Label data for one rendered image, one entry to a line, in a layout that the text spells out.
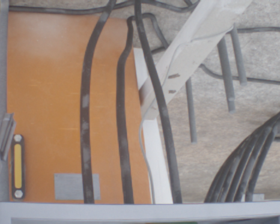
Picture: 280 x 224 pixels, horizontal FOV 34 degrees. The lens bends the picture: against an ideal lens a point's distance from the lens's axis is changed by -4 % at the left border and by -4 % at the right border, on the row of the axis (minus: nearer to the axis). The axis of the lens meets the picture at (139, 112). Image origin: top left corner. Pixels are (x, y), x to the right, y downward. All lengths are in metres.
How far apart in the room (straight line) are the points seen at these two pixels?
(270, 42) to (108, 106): 0.62
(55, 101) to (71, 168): 0.17
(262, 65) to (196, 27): 0.70
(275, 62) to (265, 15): 0.29
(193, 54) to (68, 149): 0.35
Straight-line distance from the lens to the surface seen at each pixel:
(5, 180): 0.84
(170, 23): 1.34
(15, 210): 0.48
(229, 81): 1.28
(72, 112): 1.11
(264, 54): 1.58
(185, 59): 1.05
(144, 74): 1.38
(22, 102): 1.11
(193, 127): 1.47
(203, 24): 0.95
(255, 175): 1.51
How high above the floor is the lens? 0.78
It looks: 26 degrees down
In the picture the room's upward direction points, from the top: 173 degrees clockwise
